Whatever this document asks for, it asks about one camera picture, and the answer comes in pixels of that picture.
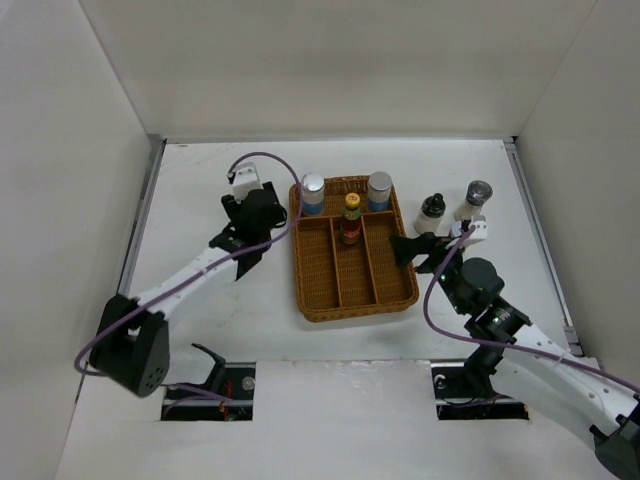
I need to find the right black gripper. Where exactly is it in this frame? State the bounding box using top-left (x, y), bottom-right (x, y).
top-left (389, 232), bottom-right (469, 315)

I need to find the black knob white powder bottle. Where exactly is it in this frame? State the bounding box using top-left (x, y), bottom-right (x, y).
top-left (414, 193), bottom-right (446, 235)

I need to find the red sauce bottle yellow cap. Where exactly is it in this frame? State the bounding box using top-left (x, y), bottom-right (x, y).
top-left (340, 192), bottom-right (362, 245)

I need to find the tall blue label jar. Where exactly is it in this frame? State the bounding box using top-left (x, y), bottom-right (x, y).
top-left (367, 171), bottom-right (393, 212)

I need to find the dark paste jar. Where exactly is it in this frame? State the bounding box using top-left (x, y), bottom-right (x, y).
top-left (449, 221), bottom-right (466, 239)

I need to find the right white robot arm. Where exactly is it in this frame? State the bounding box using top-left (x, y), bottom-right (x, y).
top-left (390, 232), bottom-right (639, 479)

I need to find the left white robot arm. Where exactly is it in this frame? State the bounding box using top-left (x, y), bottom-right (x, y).
top-left (88, 182), bottom-right (287, 398)

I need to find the brown wicker divided tray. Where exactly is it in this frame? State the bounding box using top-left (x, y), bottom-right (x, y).
top-left (291, 176), bottom-right (419, 323)

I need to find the dark cap salt shaker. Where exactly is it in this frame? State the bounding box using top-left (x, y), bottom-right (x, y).
top-left (454, 180), bottom-right (493, 221)

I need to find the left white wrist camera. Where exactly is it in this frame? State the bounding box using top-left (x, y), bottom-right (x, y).
top-left (227, 162), bottom-right (262, 203)

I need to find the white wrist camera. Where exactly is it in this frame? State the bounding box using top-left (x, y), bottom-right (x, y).
top-left (227, 162), bottom-right (262, 203)
top-left (455, 214), bottom-right (488, 247)

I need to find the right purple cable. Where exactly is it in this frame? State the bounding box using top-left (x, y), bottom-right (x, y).
top-left (423, 227), bottom-right (640, 409)

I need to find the purple cable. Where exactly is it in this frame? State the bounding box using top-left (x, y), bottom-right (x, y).
top-left (74, 151), bottom-right (304, 421)
top-left (423, 227), bottom-right (640, 409)

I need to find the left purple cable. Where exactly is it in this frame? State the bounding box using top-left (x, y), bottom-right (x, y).
top-left (74, 151), bottom-right (304, 421)

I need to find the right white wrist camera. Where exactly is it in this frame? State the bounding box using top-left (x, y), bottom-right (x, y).
top-left (455, 214), bottom-right (488, 247)

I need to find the left aluminium table rail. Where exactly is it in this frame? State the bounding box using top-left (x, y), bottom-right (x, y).
top-left (114, 134), bottom-right (166, 296)

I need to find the aluminium table rail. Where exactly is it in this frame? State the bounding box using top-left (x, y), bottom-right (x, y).
top-left (503, 137), bottom-right (582, 351)
top-left (114, 134), bottom-right (166, 296)

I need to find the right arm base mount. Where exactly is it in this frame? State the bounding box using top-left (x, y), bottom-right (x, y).
top-left (430, 347), bottom-right (530, 421)

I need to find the right aluminium table rail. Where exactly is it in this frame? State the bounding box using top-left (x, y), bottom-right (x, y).
top-left (503, 137), bottom-right (582, 351)

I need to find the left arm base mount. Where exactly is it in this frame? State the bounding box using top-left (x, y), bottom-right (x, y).
top-left (160, 343), bottom-right (257, 422)

